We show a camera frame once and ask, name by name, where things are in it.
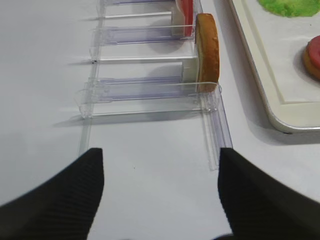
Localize bottom bun on tray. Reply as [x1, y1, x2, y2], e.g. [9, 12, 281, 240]
[302, 47, 320, 81]

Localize red tomato slice on bun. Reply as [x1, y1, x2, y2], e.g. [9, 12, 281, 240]
[307, 35, 320, 66]

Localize white metal tray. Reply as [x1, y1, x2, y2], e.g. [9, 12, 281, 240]
[230, 0, 320, 133]

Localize clear left acrylic rack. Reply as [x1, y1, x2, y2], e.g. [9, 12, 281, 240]
[75, 0, 232, 170]

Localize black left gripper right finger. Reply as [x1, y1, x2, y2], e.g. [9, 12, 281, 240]
[217, 147, 320, 240]

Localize upright red tomato slice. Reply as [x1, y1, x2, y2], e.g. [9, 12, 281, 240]
[172, 0, 194, 37]

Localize upright bun slice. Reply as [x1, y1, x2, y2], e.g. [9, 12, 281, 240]
[195, 13, 220, 93]

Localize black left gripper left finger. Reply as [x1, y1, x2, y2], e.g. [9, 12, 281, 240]
[0, 148, 104, 240]

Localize flat lettuce leaf on tray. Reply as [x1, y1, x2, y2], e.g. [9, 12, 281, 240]
[258, 0, 320, 18]

